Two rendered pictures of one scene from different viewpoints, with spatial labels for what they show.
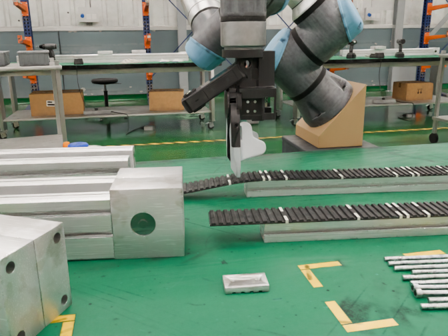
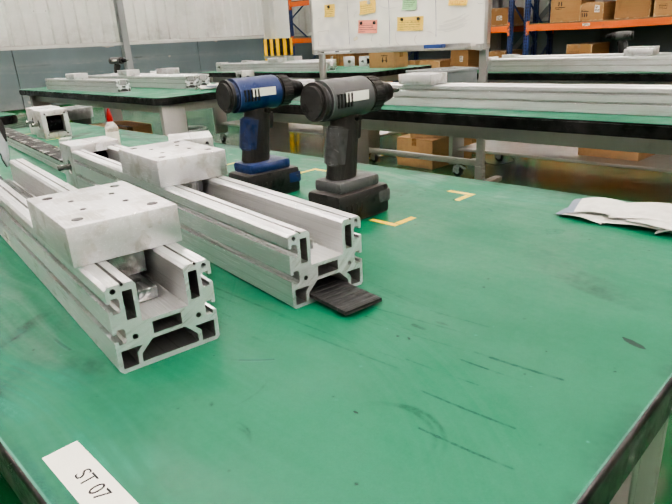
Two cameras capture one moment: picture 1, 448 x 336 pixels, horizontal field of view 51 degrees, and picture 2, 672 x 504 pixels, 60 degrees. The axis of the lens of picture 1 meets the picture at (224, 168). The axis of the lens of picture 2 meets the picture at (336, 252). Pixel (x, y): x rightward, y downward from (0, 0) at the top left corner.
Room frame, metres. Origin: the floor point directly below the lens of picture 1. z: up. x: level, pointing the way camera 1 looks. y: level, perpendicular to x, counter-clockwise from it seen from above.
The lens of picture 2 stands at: (0.86, 1.45, 1.05)
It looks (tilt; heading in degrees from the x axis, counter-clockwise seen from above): 20 degrees down; 237
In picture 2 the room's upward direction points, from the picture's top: 3 degrees counter-clockwise
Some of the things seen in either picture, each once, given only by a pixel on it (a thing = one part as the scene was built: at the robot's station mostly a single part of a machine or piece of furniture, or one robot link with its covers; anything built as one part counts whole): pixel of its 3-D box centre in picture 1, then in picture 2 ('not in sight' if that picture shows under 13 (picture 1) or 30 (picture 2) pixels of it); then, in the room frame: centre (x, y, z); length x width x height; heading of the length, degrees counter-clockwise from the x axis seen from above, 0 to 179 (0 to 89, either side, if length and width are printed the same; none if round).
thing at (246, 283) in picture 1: (245, 283); not in sight; (0.48, -0.02, 0.78); 0.05 x 0.03 x 0.01; 96
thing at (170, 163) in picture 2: not in sight; (173, 169); (0.57, 0.55, 0.87); 0.16 x 0.11 x 0.07; 94
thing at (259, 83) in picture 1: (247, 85); not in sight; (0.80, -0.04, 0.97); 0.09 x 0.08 x 0.12; 94
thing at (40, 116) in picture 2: not in sight; (48, 123); (0.54, -0.84, 0.83); 0.11 x 0.10 x 0.10; 8
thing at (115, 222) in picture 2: not in sight; (103, 230); (0.74, 0.81, 0.87); 0.16 x 0.11 x 0.07; 94
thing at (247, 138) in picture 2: not in sight; (273, 134); (0.34, 0.46, 0.89); 0.20 x 0.08 x 0.22; 7
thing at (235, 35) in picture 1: (243, 36); not in sight; (0.80, -0.03, 1.05); 0.08 x 0.08 x 0.05
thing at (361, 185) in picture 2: not in sight; (359, 146); (0.31, 0.70, 0.89); 0.20 x 0.08 x 0.22; 10
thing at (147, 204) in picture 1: (151, 207); (87, 163); (0.61, 0.10, 0.83); 0.12 x 0.09 x 0.10; 4
